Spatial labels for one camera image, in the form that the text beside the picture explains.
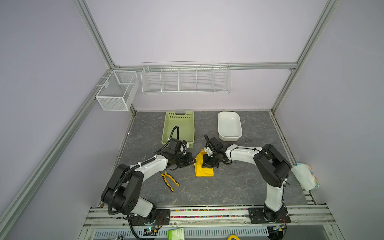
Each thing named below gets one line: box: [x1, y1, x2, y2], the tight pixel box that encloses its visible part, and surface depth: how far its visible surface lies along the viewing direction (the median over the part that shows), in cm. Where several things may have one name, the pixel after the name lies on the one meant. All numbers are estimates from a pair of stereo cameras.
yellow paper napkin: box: [194, 152, 214, 177], surface depth 90 cm
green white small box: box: [167, 227, 185, 240], surface depth 69 cm
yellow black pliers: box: [161, 171, 180, 193], surface depth 86 cm
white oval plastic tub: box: [217, 111, 243, 142], surface depth 111 cm
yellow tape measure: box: [227, 235, 241, 240], surface depth 68 cm
